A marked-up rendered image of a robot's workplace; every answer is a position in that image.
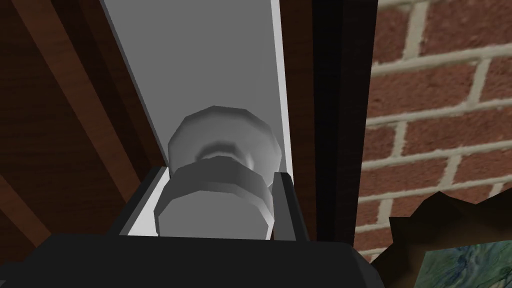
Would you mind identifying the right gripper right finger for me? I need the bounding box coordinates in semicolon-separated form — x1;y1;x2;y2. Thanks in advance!
270;171;311;242

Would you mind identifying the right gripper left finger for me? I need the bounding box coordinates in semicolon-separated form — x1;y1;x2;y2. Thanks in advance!
108;165;171;237

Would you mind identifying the grey round door knob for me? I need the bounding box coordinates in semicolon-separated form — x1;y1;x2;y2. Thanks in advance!
153;105;284;241

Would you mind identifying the framed green picture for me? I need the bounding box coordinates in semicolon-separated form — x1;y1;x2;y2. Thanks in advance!
369;190;512;288

